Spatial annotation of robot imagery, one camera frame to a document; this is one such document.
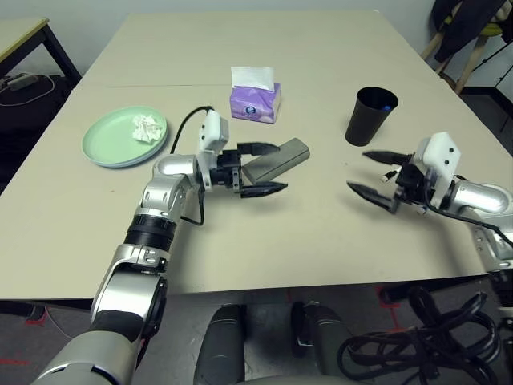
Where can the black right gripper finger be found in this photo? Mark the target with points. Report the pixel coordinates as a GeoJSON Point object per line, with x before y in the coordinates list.
{"type": "Point", "coordinates": [372, 196]}
{"type": "Point", "coordinates": [384, 157]}

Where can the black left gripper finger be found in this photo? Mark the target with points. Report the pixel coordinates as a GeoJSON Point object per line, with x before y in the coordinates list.
{"type": "Point", "coordinates": [264, 190]}
{"type": "Point", "coordinates": [260, 148]}

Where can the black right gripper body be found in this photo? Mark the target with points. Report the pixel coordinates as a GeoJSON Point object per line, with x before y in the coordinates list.
{"type": "Point", "coordinates": [410, 182]}

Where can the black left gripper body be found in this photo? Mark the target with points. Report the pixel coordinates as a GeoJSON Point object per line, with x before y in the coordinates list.
{"type": "Point", "coordinates": [229, 170]}

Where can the grey glasses case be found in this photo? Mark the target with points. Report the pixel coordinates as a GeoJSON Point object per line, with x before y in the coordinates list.
{"type": "Point", "coordinates": [280, 158]}

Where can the white tissue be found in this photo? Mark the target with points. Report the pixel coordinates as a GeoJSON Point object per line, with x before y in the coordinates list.
{"type": "Point", "coordinates": [146, 128]}

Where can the light green plate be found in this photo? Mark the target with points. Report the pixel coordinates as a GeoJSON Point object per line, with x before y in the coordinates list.
{"type": "Point", "coordinates": [108, 136]}

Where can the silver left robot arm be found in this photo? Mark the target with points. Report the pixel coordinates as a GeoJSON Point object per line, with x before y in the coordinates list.
{"type": "Point", "coordinates": [172, 166]}

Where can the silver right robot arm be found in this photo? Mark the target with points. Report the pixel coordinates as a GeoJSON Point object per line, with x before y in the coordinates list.
{"type": "Point", "coordinates": [481, 194]}

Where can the black plastic cup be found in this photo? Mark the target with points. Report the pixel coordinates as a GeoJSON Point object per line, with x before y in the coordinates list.
{"type": "Point", "coordinates": [364, 124]}

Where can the purple tissue pack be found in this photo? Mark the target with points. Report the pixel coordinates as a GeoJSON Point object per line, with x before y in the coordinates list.
{"type": "Point", "coordinates": [252, 104]}

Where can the black table foot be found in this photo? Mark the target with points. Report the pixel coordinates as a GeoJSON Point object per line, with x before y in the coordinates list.
{"type": "Point", "coordinates": [393, 297]}

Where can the light blue plate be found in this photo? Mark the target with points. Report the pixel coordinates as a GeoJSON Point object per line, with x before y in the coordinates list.
{"type": "Point", "coordinates": [120, 165]}

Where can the wooden stool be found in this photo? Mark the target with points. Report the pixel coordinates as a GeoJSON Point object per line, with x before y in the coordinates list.
{"type": "Point", "coordinates": [469, 68]}

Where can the black tripod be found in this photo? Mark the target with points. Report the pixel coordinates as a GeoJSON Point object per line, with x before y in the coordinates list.
{"type": "Point", "coordinates": [487, 60]}

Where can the dark grey robot right leg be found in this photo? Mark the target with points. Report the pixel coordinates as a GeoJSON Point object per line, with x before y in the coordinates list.
{"type": "Point", "coordinates": [320, 333]}

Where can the dark grey robot leg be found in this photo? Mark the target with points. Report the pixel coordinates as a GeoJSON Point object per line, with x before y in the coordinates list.
{"type": "Point", "coordinates": [220, 345]}
{"type": "Point", "coordinates": [320, 333]}

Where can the black jacket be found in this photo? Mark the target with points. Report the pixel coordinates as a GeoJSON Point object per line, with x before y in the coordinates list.
{"type": "Point", "coordinates": [457, 28]}

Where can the dark grey robot left leg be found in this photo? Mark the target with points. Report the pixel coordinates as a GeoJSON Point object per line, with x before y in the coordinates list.
{"type": "Point", "coordinates": [220, 345]}

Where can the yellow seat cushion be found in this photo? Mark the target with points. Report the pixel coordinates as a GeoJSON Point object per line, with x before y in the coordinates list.
{"type": "Point", "coordinates": [489, 30]}

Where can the cream fleece garment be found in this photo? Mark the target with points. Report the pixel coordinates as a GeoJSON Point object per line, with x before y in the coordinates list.
{"type": "Point", "coordinates": [502, 12]}

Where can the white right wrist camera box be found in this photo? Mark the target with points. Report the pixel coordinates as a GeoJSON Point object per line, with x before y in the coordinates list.
{"type": "Point", "coordinates": [437, 152]}

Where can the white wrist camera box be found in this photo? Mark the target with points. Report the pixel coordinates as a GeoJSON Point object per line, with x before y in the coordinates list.
{"type": "Point", "coordinates": [437, 152]}
{"type": "Point", "coordinates": [212, 128]}

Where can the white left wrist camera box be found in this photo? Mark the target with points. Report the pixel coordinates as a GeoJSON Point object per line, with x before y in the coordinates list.
{"type": "Point", "coordinates": [212, 128]}

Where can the side table with black frame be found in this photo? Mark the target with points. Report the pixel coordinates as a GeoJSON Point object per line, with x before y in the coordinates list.
{"type": "Point", "coordinates": [20, 32]}

